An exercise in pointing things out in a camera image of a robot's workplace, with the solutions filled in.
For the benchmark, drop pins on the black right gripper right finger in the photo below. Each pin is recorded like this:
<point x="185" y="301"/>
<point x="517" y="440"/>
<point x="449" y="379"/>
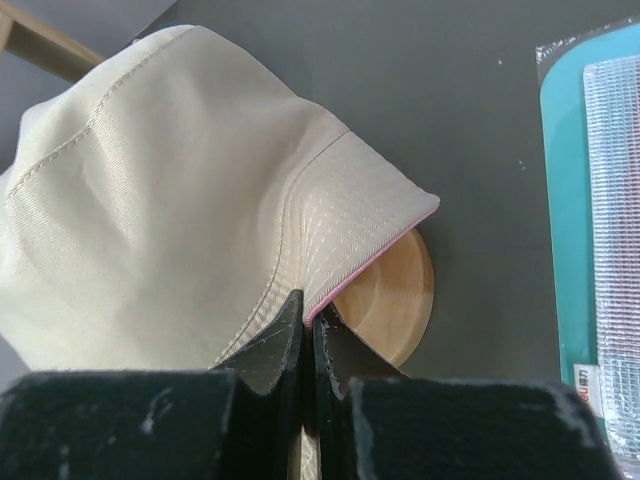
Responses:
<point x="372" y="422"/>

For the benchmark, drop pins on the wooden shelf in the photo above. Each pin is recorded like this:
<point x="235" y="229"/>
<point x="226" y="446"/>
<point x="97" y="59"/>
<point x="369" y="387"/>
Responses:
<point x="40" y="44"/>

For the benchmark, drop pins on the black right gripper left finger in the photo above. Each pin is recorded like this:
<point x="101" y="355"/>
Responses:
<point x="240" y="420"/>

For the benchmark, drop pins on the teal plastic sheet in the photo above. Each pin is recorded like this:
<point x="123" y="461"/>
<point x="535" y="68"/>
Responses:
<point x="560" y="67"/>

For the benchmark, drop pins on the beige bucket hat pink lining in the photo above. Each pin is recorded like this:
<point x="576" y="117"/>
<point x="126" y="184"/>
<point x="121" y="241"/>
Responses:
<point x="159" y="212"/>

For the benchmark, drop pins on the wooden hat stand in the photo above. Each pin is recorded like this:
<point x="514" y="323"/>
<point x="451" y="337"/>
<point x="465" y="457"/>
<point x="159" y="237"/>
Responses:
<point x="389" y="304"/>

